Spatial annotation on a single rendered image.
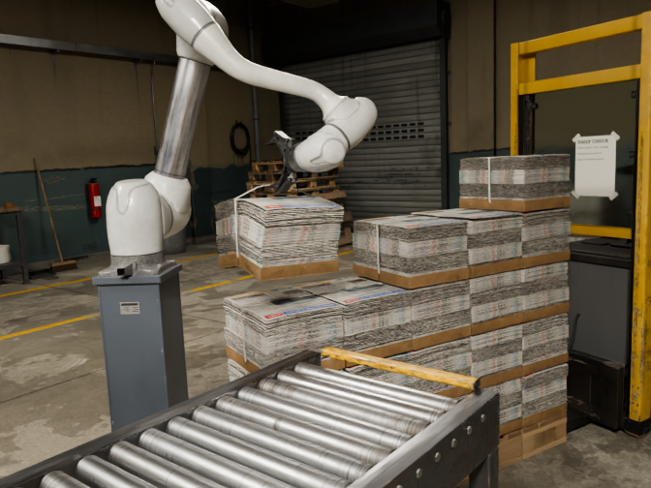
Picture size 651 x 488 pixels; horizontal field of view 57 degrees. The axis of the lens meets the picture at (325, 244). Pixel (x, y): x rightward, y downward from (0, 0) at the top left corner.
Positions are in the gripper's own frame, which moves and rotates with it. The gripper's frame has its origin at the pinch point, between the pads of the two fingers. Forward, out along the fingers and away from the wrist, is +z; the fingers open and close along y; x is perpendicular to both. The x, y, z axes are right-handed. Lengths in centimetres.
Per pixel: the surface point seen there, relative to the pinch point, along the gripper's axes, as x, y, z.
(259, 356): -12, 62, -6
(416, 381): 48, 82, -11
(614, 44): 626, -162, 281
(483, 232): 82, 30, -15
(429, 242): 55, 31, -15
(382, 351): 32, 68, -12
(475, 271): 76, 44, -15
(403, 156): 517, -54, 577
